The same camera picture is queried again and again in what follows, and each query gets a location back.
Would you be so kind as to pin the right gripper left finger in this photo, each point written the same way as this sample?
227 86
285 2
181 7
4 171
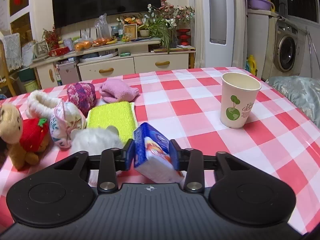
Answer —
113 160

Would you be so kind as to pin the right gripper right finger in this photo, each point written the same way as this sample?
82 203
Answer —
191 161

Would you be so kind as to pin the white fluffy plush toy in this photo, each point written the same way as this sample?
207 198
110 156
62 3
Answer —
95 140

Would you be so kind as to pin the blue tissue pack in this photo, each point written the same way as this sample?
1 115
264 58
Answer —
152 157

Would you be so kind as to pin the yellow green cleaning pad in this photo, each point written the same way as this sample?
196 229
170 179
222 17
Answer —
120 115

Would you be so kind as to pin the pink cloth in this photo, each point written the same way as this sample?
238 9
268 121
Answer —
116 90

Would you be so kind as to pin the floral fabric bundle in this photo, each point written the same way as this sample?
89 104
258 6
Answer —
65 118

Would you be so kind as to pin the red white checkered tablecloth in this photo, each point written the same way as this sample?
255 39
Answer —
185 105

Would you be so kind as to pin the purple knitted hat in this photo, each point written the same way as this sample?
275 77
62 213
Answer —
83 96

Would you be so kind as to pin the paper cup green print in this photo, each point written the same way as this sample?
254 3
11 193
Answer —
239 92

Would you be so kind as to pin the bear plush strawberry hat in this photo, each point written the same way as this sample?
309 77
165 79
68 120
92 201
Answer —
22 140

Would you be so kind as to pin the cream tv cabinet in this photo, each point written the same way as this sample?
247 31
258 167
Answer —
117 59

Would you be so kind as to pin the bag of oranges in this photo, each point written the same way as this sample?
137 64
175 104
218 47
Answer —
82 45

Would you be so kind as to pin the red candle holder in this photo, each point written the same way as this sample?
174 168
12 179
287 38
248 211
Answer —
183 37

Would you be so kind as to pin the framed picture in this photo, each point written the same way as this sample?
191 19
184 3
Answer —
130 31

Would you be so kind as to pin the grey blue cushion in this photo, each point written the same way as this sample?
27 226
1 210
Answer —
303 92

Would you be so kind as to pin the flower bouquet in vase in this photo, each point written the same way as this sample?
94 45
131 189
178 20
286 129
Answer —
162 21

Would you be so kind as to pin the washing machine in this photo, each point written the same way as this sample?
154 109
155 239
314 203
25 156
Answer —
285 50

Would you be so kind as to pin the white standing air conditioner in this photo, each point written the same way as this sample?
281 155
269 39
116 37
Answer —
219 19

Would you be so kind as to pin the purple plastic basin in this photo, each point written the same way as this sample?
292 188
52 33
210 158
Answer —
259 4

